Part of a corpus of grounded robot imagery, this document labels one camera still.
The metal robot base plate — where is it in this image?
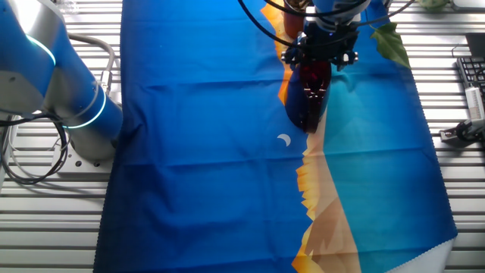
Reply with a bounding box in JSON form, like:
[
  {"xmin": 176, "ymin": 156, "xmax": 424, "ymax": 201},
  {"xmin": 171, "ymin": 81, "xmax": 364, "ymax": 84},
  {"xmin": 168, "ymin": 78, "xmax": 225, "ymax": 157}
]
[{"xmin": 52, "ymin": 142, "xmax": 114, "ymax": 179}]

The small green leaf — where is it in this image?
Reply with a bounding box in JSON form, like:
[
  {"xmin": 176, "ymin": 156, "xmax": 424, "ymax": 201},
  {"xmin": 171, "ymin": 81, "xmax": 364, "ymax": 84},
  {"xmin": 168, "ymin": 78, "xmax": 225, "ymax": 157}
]
[{"xmin": 370, "ymin": 21, "xmax": 412, "ymax": 70}]

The thick grey robot cable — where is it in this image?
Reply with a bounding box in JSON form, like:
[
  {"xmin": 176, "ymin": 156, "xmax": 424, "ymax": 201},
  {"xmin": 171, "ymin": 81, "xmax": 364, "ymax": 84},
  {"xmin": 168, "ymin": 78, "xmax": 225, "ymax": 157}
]
[{"xmin": 67, "ymin": 33, "xmax": 116, "ymax": 96}]

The blue landscape print cloth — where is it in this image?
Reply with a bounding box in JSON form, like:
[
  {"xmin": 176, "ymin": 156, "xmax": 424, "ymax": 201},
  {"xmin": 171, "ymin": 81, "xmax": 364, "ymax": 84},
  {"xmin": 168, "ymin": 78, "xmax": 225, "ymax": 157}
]
[{"xmin": 92, "ymin": 0, "xmax": 458, "ymax": 273}]

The black cable bundle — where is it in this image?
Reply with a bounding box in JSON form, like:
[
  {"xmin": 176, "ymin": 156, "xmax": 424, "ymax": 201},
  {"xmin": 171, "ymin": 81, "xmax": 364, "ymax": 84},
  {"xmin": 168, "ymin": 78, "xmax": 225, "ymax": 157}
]
[{"xmin": 0, "ymin": 111, "xmax": 70, "ymax": 187}]

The grey flat device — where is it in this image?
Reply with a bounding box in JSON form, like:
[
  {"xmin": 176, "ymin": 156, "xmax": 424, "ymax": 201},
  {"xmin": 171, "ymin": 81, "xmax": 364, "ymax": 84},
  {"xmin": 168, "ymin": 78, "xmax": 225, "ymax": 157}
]
[{"xmin": 450, "ymin": 0, "xmax": 485, "ymax": 11}]

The dark red translucent watering can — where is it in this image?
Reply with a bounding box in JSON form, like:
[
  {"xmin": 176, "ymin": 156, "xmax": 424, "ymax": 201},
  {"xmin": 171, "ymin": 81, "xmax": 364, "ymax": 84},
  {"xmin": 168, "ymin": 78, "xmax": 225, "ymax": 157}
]
[{"xmin": 283, "ymin": 60, "xmax": 333, "ymax": 134}]

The round plant pot with soil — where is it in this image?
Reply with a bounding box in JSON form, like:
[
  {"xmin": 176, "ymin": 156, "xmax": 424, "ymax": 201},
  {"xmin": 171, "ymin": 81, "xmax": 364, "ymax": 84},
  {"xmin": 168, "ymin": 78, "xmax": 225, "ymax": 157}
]
[{"xmin": 283, "ymin": 0, "xmax": 306, "ymax": 41}]

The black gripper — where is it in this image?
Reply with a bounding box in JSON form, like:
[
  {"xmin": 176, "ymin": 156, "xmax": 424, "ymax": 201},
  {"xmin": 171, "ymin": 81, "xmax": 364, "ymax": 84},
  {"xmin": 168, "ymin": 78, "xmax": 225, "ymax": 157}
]
[{"xmin": 280, "ymin": 23, "xmax": 359, "ymax": 73}]

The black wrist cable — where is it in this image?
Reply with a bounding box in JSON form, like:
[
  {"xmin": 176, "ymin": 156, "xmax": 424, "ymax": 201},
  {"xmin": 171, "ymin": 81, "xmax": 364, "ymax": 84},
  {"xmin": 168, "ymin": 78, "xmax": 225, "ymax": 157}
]
[{"xmin": 236, "ymin": 0, "xmax": 418, "ymax": 50}]

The black keyboard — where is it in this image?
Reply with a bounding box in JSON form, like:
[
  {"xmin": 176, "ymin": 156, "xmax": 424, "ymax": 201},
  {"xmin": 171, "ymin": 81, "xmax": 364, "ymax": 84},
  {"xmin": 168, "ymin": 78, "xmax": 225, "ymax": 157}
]
[{"xmin": 455, "ymin": 55, "xmax": 485, "ymax": 96}]

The black flat device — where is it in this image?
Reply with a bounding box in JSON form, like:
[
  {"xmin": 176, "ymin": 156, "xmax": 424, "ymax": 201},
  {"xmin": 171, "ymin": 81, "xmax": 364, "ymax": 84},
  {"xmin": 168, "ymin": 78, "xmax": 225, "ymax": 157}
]
[{"xmin": 465, "ymin": 32, "xmax": 485, "ymax": 58}]

